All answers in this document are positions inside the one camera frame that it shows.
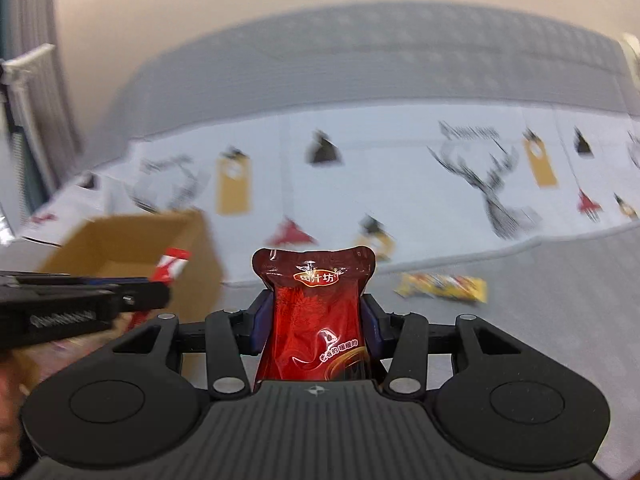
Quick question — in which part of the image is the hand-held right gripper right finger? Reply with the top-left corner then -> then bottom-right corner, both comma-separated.
361,294 -> 521,401

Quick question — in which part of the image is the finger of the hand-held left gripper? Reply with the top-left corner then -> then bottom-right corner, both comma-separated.
0,271 -> 172,311

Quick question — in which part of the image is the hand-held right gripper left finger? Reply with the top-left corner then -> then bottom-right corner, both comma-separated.
115,290 -> 275,401

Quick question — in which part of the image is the red white snack packet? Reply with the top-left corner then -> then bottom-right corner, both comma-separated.
131,247 -> 192,329

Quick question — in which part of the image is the dark red snack packet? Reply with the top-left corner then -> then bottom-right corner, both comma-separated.
251,245 -> 379,394

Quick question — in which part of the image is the brown cardboard box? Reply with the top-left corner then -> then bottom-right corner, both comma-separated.
37,208 -> 224,333

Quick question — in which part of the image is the yellow snack packet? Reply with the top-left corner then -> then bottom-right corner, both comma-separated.
394,272 -> 489,305

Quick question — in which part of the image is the white clothes hanger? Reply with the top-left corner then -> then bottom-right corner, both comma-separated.
1,44 -> 56,92

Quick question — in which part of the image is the white object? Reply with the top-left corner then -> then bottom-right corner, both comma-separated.
620,31 -> 640,87

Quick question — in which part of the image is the black garment steamer with hose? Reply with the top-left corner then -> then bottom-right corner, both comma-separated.
0,72 -> 26,221

